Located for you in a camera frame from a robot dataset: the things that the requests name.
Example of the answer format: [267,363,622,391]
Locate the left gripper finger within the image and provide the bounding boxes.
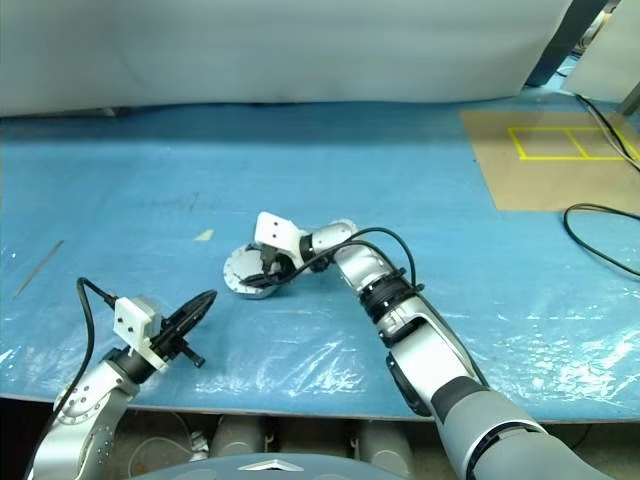
[171,298,218,341]
[163,289,218,330]

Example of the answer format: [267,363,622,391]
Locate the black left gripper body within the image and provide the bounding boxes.
[149,323,206,370]

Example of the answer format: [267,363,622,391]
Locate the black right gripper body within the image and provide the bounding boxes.
[260,243,297,283]

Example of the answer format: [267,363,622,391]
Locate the silver motor stator copper windings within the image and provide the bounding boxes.
[232,279,294,302]

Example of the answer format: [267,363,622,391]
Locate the silver disc rotor plate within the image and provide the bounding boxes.
[222,242,271,294]

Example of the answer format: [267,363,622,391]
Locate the blue plastic-covered table mat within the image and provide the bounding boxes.
[0,83,640,427]

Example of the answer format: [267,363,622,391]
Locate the grey rounded cylinder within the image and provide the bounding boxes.
[211,413,268,459]
[356,421,415,467]

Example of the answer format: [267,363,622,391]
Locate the grey-blue robot torso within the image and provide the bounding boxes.
[126,452,397,480]

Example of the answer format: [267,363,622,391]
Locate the thin metal rod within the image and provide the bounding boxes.
[12,239,67,301]

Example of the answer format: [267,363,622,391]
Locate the white foam backdrop sheet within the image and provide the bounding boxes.
[0,0,577,119]

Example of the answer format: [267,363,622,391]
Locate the brown cardboard sheet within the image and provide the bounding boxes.
[459,109,640,213]

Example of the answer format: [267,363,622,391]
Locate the dark grey panel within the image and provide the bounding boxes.
[523,0,614,88]

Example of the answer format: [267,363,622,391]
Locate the white board panel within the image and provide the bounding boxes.
[558,0,640,102]

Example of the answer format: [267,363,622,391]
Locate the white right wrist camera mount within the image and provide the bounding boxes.
[253,211,302,262]

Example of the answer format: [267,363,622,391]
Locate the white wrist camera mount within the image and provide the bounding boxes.
[253,211,302,262]
[113,295,172,372]

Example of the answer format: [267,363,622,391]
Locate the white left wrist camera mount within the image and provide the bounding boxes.
[113,295,172,372]

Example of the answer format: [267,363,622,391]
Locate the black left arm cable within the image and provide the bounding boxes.
[27,277,122,476]

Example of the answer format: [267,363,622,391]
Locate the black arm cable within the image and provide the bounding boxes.
[264,227,426,301]
[27,277,122,476]

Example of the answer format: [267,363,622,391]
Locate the thin white wire loop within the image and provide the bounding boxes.
[128,428,196,471]

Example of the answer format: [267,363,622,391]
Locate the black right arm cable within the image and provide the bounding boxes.
[264,227,426,301]

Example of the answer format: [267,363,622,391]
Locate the black looped cable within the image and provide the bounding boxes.
[563,201,640,279]

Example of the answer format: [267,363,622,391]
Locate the thin dark cable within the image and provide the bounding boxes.
[573,93,640,174]

